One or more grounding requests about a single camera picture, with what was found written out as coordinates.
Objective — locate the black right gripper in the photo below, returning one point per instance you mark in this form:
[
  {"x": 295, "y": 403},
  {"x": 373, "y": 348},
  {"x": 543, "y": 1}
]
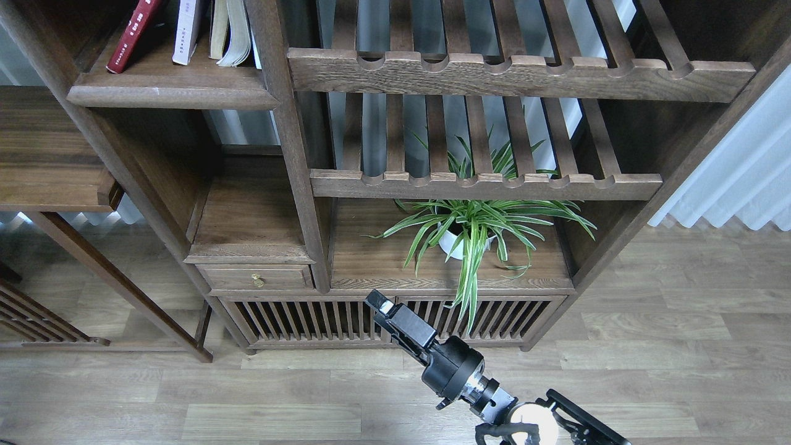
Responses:
[{"x": 453, "y": 370}]

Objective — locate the white lavender book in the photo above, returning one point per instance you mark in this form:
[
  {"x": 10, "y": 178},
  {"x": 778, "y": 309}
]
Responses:
[{"x": 190, "y": 14}]

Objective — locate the red cover book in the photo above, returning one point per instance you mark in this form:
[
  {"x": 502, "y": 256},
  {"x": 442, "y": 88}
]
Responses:
[{"x": 141, "y": 19}]

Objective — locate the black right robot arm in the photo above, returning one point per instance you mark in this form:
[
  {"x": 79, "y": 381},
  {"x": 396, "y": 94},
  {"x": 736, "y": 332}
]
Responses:
[{"x": 538, "y": 422}]

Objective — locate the white plant pot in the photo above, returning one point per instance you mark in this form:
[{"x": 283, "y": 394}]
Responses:
[{"x": 452, "y": 243}]

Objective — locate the green spider plant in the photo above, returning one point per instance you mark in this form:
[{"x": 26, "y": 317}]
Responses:
[{"x": 516, "y": 217}]

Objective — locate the brass drawer knob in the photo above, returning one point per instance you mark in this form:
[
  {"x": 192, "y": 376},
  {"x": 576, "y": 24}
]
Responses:
[{"x": 257, "y": 280}]

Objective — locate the dark wooden bookshelf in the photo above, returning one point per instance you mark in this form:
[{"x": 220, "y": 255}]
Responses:
[{"x": 287, "y": 172}]

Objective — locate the open-paged upright book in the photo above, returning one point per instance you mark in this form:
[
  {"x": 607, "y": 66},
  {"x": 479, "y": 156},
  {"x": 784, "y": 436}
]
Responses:
[{"x": 240, "y": 43}]

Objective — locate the beige upright book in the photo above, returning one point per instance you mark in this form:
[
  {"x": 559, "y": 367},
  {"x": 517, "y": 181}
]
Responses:
[{"x": 219, "y": 29}]

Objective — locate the dark wooden side table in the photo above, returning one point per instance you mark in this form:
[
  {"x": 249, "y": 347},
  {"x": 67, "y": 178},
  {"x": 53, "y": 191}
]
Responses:
[{"x": 59, "y": 291}]

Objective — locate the white pleated curtain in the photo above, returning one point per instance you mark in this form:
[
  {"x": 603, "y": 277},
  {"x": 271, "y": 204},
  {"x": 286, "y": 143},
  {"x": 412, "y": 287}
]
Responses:
[{"x": 747, "y": 175}]

